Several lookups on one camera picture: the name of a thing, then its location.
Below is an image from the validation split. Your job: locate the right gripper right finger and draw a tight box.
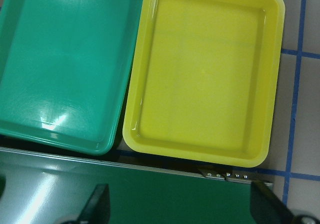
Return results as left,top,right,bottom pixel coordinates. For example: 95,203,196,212
250,181,307,224

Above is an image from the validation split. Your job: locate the green plastic tray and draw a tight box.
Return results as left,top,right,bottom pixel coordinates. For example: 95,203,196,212
0,0,143,156

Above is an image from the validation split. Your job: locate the green conveyor belt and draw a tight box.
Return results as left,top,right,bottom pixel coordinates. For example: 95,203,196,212
0,148,254,224

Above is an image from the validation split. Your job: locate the yellow plastic tray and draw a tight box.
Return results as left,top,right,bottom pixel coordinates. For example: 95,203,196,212
122,0,285,168

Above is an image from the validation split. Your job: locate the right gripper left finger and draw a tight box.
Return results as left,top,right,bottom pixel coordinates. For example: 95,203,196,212
75,184,111,224

